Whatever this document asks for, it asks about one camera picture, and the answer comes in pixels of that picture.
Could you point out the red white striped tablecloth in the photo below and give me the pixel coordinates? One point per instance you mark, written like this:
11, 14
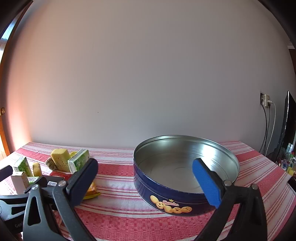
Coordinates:
115, 208

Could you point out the brass latch plate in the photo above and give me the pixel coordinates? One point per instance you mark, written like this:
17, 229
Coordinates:
2, 111

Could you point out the beige wafer packet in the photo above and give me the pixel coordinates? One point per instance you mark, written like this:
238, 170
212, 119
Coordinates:
18, 183

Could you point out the large yellow sponge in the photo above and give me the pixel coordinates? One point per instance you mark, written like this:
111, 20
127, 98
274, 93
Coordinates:
59, 160

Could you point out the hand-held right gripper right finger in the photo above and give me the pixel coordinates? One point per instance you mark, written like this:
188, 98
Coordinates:
205, 183

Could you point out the blue round cookie tin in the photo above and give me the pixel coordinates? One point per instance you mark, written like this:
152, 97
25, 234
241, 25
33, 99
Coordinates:
148, 194

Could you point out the black box with white label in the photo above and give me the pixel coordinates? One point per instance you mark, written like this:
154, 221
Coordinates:
55, 179

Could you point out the black flat monitor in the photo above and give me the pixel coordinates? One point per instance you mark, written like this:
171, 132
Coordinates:
286, 120

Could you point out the wall socket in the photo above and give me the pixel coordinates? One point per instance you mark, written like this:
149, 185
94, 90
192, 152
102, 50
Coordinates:
262, 97

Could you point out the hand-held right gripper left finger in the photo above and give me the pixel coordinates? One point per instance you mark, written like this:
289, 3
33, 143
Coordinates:
83, 183

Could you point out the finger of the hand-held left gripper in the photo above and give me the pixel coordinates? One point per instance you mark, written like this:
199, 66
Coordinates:
7, 199
5, 173

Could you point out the yellow snack packet dark logo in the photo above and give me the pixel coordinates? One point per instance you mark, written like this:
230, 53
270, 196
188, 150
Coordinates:
92, 193

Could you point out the small green tissue pack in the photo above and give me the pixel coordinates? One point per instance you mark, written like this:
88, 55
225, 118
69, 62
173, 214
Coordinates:
23, 166
77, 161

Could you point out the small yellow sponge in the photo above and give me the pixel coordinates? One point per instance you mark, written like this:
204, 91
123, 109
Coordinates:
37, 170

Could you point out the large green tissue pack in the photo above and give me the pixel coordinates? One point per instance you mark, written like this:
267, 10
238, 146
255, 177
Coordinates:
33, 179

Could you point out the yellow small container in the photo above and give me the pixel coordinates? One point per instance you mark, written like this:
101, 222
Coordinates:
290, 171

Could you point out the red packet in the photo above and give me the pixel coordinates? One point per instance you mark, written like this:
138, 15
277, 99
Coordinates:
59, 175

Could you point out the wooden door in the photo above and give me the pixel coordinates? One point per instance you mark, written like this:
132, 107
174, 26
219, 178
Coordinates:
4, 129

